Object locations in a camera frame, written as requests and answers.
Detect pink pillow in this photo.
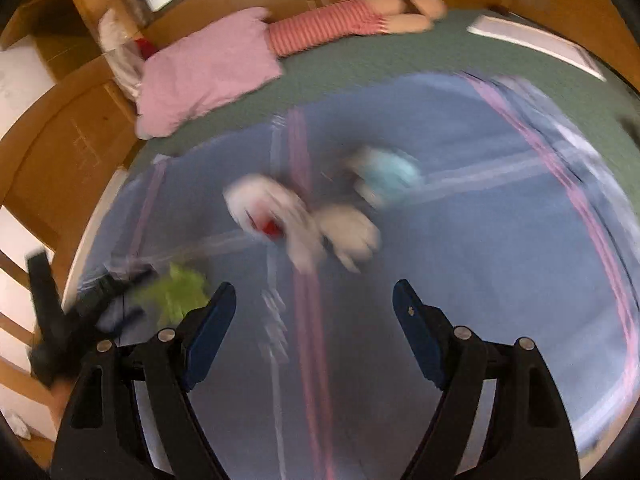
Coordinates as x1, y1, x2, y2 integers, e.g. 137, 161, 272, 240
135, 7, 284, 140

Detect pink white crumpled wrapper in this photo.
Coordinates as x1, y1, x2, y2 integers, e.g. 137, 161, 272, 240
223, 173, 327, 275

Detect wooden headboard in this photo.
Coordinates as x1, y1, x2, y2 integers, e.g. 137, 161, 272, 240
0, 55, 147, 413

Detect blue face mask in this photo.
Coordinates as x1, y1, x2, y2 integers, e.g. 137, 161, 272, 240
349, 146, 422, 209

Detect white bag at headboard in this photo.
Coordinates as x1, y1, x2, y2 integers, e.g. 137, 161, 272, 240
97, 9, 152, 102

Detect white cloth on floor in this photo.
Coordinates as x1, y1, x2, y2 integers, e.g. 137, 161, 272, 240
0, 409, 32, 440

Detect white flat tray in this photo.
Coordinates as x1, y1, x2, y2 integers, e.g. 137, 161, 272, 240
466, 13, 608, 82

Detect green paper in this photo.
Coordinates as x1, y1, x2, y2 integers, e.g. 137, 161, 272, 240
131, 261, 212, 327

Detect striped plush doll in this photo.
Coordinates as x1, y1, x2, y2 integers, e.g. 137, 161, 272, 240
265, 0, 449, 58

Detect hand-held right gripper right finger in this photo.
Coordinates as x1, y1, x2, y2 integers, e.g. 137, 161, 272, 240
392, 279, 582, 480

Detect blue striped blanket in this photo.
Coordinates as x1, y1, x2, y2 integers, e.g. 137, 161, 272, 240
74, 72, 640, 480

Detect white crumpled tissue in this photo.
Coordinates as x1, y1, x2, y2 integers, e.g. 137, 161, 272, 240
319, 204, 382, 275

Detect red cloth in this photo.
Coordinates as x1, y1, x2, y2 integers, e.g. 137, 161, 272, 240
134, 37, 161, 61

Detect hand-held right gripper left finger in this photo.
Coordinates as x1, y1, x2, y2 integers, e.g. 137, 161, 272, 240
51, 281, 237, 480

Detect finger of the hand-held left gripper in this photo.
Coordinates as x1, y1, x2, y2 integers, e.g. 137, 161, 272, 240
95, 266, 157, 306
96, 307, 147, 342

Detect green bed mat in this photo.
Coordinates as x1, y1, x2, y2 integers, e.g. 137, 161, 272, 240
121, 6, 640, 173

